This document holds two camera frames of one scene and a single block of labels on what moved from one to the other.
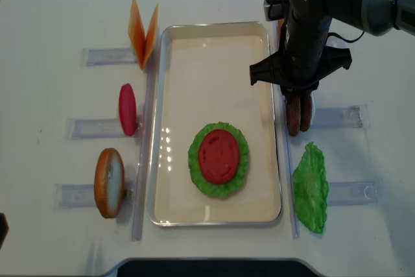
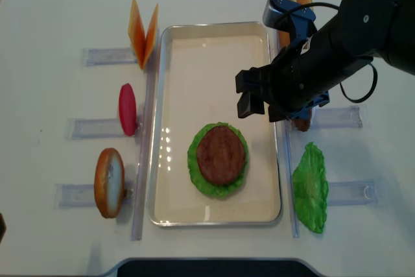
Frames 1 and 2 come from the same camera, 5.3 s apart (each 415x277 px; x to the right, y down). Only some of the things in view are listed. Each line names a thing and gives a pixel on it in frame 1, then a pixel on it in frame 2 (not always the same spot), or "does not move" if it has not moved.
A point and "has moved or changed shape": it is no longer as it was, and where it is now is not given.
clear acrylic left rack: x=81 y=195 does not move
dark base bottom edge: x=213 y=266 does not move
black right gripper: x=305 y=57 → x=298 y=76
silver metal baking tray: x=215 y=143 does not move
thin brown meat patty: x=293 y=112 has moved or changed shape
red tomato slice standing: x=128 y=109 does not move
